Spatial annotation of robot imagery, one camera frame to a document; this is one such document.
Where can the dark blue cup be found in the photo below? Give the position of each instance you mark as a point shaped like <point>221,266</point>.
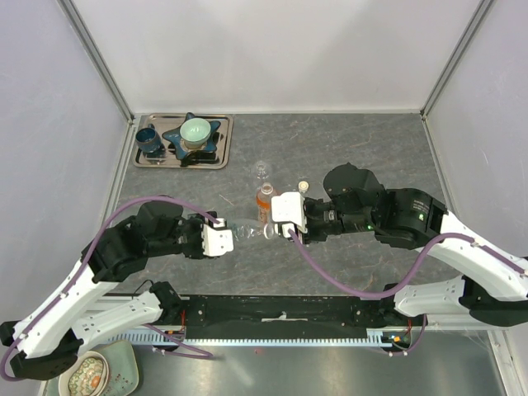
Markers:
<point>149,141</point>

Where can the clear green-label water bottle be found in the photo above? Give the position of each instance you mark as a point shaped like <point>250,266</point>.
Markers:
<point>246,230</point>

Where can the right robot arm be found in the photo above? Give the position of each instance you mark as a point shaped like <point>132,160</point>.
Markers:
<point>456,270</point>

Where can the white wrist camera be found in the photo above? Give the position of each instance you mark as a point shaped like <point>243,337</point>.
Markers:
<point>217,238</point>
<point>287,214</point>

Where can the slotted cable duct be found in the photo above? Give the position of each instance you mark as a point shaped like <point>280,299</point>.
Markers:
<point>369,338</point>

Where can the steel tray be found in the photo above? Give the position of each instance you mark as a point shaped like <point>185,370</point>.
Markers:
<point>197,160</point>

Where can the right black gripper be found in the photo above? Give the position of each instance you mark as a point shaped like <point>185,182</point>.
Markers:
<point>311,236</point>

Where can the left aluminium frame post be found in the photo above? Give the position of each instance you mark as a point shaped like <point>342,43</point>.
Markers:
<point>89,44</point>

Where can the right aluminium frame post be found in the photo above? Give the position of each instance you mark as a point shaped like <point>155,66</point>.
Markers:
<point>471,29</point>

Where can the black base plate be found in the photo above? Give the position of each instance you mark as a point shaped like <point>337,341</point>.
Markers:
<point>283,315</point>

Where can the green square plate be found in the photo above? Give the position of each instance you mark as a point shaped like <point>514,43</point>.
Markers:
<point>124,370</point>

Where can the aluminium frame post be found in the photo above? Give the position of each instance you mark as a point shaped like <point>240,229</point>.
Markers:
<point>89,44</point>
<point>471,29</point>

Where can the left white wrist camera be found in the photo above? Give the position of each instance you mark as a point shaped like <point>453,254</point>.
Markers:
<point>217,238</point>

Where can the small clear empty bottle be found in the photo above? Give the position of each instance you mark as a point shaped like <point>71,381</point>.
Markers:
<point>261,171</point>

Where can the blue star-shaped dish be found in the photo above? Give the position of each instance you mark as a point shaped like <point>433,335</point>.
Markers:
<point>181,150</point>

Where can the orange drink bottle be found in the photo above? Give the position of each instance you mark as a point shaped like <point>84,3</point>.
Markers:
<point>263,198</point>

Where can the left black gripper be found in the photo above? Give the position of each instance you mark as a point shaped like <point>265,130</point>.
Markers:
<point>199,252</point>

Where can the white ribbed bottle cap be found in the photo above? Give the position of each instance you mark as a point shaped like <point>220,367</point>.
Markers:
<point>303,187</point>

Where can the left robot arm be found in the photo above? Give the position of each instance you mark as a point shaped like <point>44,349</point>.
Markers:
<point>49,341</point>

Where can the patterned ceramic bowl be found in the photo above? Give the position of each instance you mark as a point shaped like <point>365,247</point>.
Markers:
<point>89,375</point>

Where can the pale green bowl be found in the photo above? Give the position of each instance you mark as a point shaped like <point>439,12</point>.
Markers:
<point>195,132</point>

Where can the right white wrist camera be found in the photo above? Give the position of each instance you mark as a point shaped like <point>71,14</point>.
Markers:
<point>287,214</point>

